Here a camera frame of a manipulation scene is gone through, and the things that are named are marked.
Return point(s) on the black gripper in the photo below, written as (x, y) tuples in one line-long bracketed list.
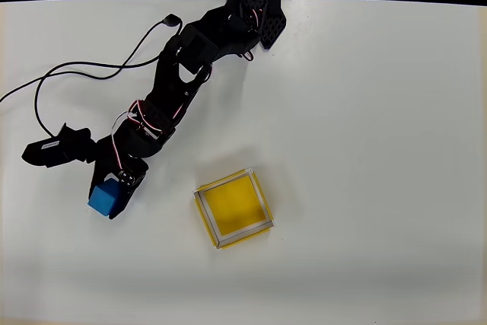
[(114, 167)]

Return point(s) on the blue cube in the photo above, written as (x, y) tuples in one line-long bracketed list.
[(104, 197)]

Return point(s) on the yellow square tray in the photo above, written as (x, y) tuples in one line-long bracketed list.
[(236, 203)]

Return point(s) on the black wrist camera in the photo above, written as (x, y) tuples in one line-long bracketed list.
[(53, 148)]

